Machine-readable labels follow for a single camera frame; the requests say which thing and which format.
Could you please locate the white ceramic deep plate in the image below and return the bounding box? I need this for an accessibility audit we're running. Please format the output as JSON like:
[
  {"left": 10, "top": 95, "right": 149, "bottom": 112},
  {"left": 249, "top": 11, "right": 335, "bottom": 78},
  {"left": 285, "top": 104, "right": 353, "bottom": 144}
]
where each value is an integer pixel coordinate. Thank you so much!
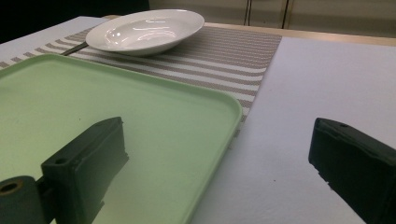
[{"left": 85, "top": 8, "right": 205, "bottom": 57}]

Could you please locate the striped woven placemat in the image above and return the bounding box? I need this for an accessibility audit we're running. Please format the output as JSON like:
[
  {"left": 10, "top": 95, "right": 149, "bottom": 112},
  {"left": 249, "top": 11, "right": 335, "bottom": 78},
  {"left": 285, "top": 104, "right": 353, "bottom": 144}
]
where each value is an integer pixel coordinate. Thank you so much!
[{"left": 0, "top": 25, "right": 283, "bottom": 138}]

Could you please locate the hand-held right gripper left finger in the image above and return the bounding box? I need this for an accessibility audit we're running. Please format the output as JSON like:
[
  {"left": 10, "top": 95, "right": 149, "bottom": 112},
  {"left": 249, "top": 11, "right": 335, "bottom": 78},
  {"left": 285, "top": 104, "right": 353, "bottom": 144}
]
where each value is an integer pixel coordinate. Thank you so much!
[{"left": 40, "top": 116, "right": 130, "bottom": 224}]

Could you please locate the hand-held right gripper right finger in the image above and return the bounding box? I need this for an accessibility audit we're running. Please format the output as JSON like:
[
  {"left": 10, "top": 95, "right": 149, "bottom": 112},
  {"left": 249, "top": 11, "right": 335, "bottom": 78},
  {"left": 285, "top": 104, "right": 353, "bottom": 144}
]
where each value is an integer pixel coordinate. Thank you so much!
[{"left": 308, "top": 117, "right": 396, "bottom": 224}]

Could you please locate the dark utensil handle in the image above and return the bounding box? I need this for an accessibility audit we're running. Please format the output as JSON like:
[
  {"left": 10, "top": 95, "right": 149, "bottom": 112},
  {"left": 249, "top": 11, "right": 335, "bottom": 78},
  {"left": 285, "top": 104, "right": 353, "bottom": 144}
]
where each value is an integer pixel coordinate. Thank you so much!
[{"left": 60, "top": 41, "right": 90, "bottom": 57}]

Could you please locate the light green plastic tray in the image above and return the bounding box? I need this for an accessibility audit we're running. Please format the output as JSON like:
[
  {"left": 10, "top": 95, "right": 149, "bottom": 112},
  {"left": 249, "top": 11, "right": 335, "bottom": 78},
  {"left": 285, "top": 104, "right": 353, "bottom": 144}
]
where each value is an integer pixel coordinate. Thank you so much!
[{"left": 0, "top": 52, "right": 244, "bottom": 224}]

